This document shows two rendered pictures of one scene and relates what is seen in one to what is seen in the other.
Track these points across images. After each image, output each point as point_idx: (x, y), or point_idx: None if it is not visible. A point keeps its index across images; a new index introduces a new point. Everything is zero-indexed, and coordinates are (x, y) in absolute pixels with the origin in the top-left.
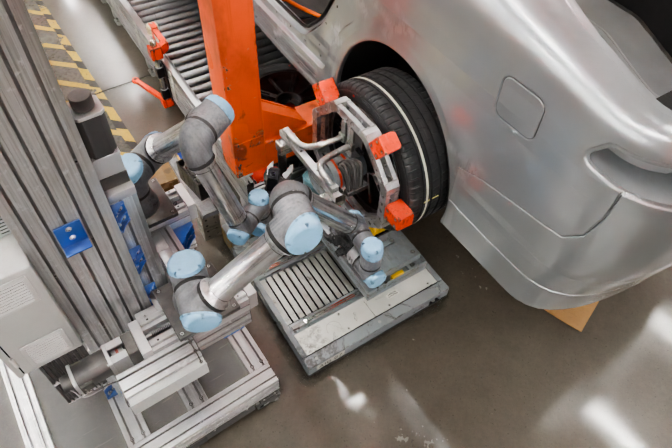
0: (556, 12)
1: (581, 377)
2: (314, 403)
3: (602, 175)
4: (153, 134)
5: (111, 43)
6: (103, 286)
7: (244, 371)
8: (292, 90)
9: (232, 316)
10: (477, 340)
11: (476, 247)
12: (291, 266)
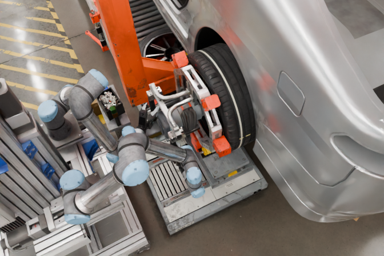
0: (316, 30)
1: (352, 253)
2: (171, 253)
3: (342, 152)
4: (66, 88)
5: (76, 7)
6: (24, 188)
7: (127, 232)
8: (176, 46)
9: (109, 206)
10: (283, 220)
11: (272, 172)
12: (167, 162)
